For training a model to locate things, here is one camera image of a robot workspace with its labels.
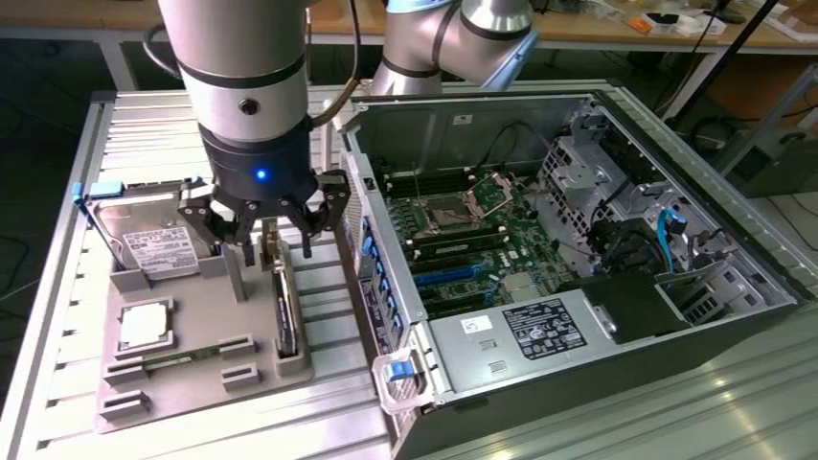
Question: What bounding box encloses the silver finned heatsink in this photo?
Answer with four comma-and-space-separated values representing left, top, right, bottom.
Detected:
500, 273, 536, 304

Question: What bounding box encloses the green motherboard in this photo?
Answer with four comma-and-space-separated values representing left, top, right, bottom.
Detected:
381, 165, 580, 320

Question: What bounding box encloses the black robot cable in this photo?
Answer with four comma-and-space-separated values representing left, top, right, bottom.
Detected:
142, 21, 186, 81

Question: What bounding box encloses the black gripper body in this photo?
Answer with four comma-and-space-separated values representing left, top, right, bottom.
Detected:
197, 119, 319, 202

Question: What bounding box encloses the grey parts rack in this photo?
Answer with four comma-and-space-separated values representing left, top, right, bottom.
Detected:
93, 229, 317, 435

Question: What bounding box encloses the cable with copper end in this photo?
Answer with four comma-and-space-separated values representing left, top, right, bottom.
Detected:
309, 0, 369, 130

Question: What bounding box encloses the black Nvidia graphics card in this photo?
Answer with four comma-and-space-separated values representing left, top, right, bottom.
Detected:
257, 218, 301, 358

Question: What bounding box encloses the CPU socket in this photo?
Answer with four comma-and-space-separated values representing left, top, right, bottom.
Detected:
417, 194, 471, 226

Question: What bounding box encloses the metal socket cover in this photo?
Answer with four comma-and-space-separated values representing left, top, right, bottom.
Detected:
465, 171, 523, 212

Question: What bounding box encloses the black open PC case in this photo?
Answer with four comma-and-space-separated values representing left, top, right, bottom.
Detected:
321, 79, 807, 460

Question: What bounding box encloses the white cardboard box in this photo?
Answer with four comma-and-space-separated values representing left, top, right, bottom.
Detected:
644, 11, 704, 38

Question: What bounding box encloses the grey power supply unit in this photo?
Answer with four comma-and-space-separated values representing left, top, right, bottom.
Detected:
425, 289, 619, 402

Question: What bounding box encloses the green RAM stick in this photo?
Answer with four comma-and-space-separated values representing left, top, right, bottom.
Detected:
142, 348, 225, 370

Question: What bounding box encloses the black wire bundle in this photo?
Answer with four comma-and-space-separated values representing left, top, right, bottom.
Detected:
584, 218, 663, 279

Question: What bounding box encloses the blue SATA wire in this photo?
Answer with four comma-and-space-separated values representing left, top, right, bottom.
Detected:
653, 205, 688, 288

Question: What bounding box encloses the wooden desk white frame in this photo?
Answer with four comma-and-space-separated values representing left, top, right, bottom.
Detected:
0, 0, 384, 92
532, 0, 818, 121

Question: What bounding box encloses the metal disk bay cage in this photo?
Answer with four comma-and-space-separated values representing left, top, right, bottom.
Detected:
539, 133, 651, 226

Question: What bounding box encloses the long black expansion slot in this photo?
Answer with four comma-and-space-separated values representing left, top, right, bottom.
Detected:
420, 294, 497, 312
411, 256, 500, 270

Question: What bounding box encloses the grey cabinet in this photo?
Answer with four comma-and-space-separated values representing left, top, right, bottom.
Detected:
720, 128, 818, 200

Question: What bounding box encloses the silver CPU chip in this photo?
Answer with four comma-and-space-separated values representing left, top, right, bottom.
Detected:
120, 306, 172, 344

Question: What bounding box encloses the black stand pole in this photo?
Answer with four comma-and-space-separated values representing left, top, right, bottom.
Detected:
656, 0, 784, 121

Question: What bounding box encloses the silver hard disk drive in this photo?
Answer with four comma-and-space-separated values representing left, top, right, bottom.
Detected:
88, 194, 216, 283

